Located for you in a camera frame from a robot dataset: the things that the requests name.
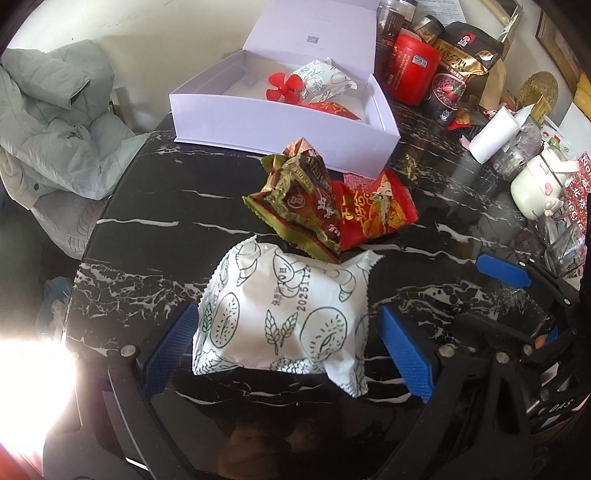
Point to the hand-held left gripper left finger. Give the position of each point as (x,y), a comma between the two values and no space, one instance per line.
(168,344)

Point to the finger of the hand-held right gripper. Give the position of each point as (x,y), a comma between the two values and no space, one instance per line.
(501,272)
(485,325)

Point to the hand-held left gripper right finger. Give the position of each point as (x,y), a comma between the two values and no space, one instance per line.
(406,355)

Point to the large white bread packet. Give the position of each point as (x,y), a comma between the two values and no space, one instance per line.
(277,323)

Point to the red orange snack packet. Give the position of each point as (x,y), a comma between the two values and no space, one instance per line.
(374,207)

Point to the green brown snack packet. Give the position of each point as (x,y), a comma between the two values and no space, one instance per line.
(300,207)
(300,146)

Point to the lavender gift box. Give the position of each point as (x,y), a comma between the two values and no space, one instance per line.
(277,138)

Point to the red packet gold print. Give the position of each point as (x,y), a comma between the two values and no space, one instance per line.
(334,110)

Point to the small white bread packet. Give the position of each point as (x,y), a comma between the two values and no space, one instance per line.
(318,76)

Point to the crumpled clear plastic wrap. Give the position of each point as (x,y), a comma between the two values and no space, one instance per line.
(565,254)

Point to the cream white jug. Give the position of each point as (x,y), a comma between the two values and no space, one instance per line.
(531,184)

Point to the red printed paper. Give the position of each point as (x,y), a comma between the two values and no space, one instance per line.
(582,198)

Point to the clear plastic bag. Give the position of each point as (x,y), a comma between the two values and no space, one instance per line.
(521,147)

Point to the white paper roll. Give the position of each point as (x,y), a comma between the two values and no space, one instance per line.
(491,138)

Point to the pink paper note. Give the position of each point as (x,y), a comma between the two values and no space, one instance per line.
(465,141)

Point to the small red snack bag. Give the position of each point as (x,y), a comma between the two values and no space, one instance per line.
(464,121)

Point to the grey chair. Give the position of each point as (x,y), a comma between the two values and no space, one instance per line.
(69,221)

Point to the yellow green box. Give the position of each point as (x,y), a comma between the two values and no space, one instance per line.
(540,115)

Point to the kraft paper bag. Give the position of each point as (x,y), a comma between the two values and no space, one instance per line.
(494,87)

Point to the woven straw fan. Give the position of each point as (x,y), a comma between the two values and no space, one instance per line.
(538,87)

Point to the yellow packet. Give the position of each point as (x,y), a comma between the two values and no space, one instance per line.
(584,92)

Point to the black oat bag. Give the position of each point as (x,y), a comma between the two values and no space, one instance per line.
(466,60)

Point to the red canister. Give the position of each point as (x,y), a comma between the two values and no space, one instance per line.
(413,69)

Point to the grey green down jacket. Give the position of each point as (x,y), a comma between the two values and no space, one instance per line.
(60,120)

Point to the white paper sheet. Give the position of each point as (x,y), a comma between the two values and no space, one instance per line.
(438,7)

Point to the dark gold picture frame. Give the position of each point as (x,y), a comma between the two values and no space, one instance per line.
(556,41)

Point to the light wooden picture frame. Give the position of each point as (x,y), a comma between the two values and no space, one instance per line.
(508,16)

